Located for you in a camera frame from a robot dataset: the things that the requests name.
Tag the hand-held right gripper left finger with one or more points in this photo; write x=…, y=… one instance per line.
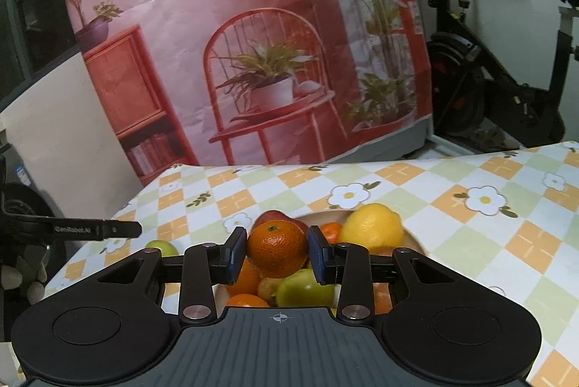
x=236, y=256

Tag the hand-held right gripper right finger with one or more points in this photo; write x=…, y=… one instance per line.
x=317, y=256

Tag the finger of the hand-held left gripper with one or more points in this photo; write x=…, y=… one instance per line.
x=90, y=229

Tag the mandarin orange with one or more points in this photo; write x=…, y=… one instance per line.
x=246, y=280
x=277, y=249
x=246, y=302
x=331, y=232

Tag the beige plate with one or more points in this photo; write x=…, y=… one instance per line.
x=312, y=217

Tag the yellow-green apple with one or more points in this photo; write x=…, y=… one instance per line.
x=303, y=292

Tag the yellow lemon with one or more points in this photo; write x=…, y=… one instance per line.
x=373, y=228

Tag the person's left hand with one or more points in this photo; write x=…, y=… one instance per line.
x=11, y=276

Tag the small yellow fruit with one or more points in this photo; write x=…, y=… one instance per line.
x=268, y=290

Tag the dark red apple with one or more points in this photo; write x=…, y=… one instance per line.
x=271, y=217

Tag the small green apple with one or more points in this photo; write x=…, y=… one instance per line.
x=163, y=247

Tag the checkered floral tablecloth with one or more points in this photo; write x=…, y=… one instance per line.
x=452, y=233

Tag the black exercise bike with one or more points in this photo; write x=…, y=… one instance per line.
x=457, y=97

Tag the printed red backdrop cloth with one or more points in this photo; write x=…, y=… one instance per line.
x=181, y=7

